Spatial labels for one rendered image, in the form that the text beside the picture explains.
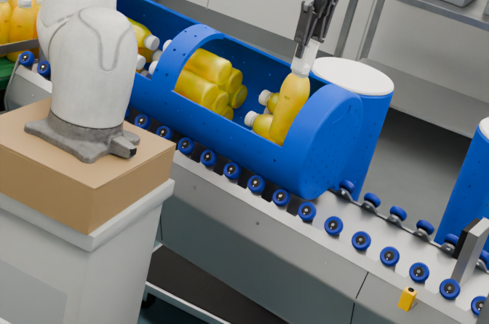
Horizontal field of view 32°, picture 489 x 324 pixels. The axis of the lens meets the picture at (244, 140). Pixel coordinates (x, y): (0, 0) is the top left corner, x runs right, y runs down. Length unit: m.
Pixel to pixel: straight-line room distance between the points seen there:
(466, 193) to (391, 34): 3.02
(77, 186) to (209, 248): 0.67
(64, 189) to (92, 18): 0.34
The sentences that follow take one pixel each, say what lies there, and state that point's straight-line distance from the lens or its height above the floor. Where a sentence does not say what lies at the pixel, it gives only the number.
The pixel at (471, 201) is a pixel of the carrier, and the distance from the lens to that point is 2.67.
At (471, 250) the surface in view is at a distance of 1.92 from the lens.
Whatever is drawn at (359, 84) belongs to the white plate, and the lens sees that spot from 2.68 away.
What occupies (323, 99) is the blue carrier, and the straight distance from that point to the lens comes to 1.97.
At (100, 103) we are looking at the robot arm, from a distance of 1.70.
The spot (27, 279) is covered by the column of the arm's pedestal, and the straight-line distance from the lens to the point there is 1.86.
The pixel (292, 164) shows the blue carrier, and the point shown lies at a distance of 1.95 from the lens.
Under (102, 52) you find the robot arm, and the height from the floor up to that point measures 1.32.
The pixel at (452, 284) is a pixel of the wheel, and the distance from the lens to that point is 1.91.
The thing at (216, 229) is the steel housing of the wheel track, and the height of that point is 0.80.
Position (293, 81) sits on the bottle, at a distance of 1.96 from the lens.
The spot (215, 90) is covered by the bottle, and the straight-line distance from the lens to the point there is 2.16.
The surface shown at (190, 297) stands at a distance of 3.01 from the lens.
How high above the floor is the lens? 1.93
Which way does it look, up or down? 25 degrees down
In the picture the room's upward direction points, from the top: 14 degrees clockwise
